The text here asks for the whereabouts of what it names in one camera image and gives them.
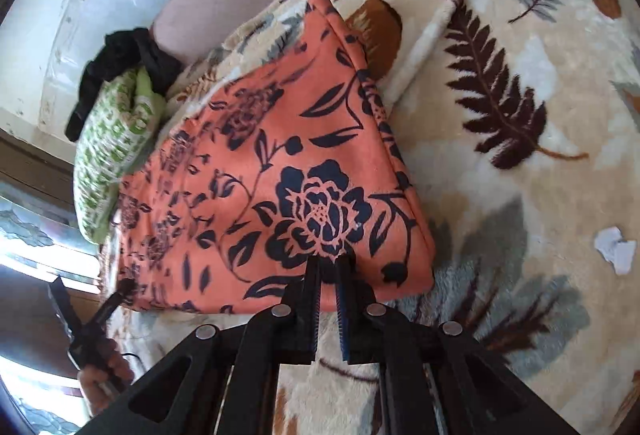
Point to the white paper scrap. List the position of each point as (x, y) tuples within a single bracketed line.
[(615, 249)]

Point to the stained glass window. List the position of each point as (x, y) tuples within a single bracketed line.
[(40, 243)]

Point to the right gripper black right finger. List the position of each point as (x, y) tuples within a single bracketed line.
[(433, 380)]

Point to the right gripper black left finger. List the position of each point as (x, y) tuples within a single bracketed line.
[(222, 381)]

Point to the black cloth on pillow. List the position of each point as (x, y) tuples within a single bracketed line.
[(122, 50)]

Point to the left hand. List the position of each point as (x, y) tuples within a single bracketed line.
[(92, 378)]

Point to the orange floral garment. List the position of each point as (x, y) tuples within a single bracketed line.
[(292, 163)]

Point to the beige leaf-print plush blanket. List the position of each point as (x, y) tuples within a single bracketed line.
[(519, 123)]

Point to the green white checkered pillow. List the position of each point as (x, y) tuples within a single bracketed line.
[(115, 138)]

